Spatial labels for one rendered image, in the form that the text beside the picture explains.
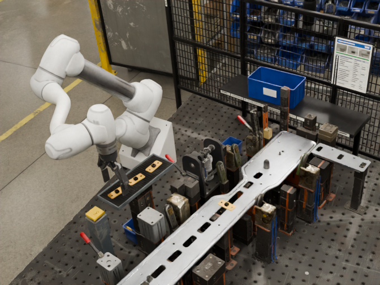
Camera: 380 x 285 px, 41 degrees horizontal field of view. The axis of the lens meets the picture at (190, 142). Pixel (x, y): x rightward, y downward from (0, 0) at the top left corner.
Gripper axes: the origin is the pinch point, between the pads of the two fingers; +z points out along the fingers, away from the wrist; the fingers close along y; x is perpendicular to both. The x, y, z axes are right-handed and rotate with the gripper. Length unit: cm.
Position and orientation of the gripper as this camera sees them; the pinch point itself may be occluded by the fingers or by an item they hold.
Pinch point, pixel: (115, 185)
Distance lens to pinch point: 227.5
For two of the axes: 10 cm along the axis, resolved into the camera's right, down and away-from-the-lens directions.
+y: 7.0, 3.8, -6.1
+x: 7.1, -4.7, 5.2
